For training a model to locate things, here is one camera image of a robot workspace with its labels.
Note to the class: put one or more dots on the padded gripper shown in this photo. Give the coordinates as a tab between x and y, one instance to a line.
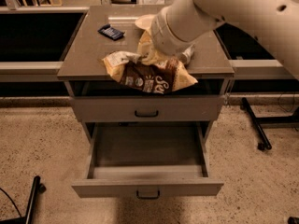
161	35

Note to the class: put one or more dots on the brown chip bag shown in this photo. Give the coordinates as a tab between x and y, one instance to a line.
161	77

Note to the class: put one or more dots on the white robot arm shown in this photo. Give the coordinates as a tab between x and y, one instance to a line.
273	23

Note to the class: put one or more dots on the grey drawer cabinet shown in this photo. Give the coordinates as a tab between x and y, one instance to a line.
84	74

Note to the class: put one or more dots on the closed grey upper drawer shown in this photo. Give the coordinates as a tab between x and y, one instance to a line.
139	109

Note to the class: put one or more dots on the open grey lower drawer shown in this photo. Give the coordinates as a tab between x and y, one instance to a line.
147	161

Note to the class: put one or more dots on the white bowl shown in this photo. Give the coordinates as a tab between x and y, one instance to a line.
144	22

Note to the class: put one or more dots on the silver drink can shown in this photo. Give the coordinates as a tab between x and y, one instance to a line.
187	54

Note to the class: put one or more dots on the blue snack packet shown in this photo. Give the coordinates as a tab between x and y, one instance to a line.
110	32

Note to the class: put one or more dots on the grey railing beam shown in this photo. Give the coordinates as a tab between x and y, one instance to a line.
47	71

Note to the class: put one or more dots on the black stand leg right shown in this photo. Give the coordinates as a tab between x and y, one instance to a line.
259	123

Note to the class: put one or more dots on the black stand leg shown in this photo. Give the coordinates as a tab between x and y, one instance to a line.
259	123
37	188

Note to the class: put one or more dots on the black stand leg left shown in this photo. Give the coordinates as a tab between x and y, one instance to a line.
37	188

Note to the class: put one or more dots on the black wheel bottom right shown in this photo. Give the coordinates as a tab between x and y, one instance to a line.
293	220

